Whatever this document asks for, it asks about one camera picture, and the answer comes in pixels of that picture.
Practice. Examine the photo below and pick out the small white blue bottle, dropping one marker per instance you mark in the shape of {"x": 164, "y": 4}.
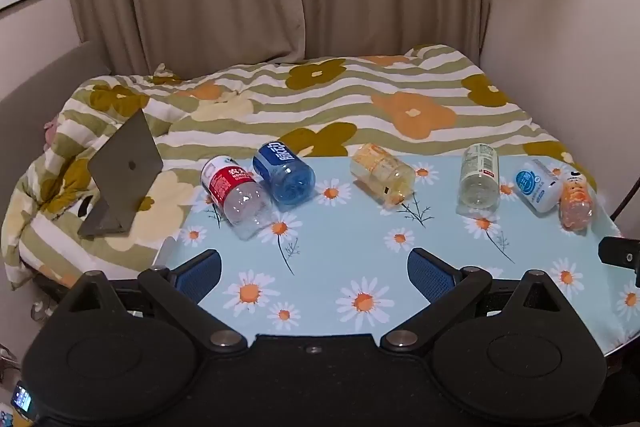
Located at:
{"x": 536, "y": 184}

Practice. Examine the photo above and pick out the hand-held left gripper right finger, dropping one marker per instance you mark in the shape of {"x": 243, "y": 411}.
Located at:
{"x": 431, "y": 276}

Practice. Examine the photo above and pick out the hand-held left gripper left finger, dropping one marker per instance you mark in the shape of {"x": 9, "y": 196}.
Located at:
{"x": 199, "y": 274}

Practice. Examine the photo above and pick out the green striped floral blanket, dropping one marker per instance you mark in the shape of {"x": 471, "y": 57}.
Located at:
{"x": 300, "y": 107}

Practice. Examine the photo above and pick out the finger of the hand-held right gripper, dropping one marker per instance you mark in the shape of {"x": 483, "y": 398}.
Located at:
{"x": 619, "y": 252}

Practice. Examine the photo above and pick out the small device with lit screen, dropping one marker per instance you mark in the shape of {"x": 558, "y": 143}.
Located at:
{"x": 22, "y": 398}

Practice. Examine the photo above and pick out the yellow label clear plastic cup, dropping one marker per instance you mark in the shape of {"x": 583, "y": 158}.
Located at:
{"x": 382, "y": 174}

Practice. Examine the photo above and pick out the red label clear plastic cup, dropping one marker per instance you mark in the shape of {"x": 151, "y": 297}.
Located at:
{"x": 235, "y": 197}

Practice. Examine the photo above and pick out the pink cloth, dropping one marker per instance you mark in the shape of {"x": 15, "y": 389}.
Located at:
{"x": 51, "y": 132}

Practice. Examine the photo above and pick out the blue label clear plastic cup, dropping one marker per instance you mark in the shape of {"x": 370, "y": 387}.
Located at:
{"x": 284, "y": 177}

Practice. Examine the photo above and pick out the grey laptop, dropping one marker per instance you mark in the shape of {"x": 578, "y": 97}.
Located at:
{"x": 125, "y": 172}

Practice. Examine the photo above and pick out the orange cartoon plastic bottle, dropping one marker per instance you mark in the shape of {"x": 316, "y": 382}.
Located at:
{"x": 576, "y": 202}

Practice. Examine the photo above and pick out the light blue daisy tablecloth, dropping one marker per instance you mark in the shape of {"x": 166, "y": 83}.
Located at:
{"x": 340, "y": 252}

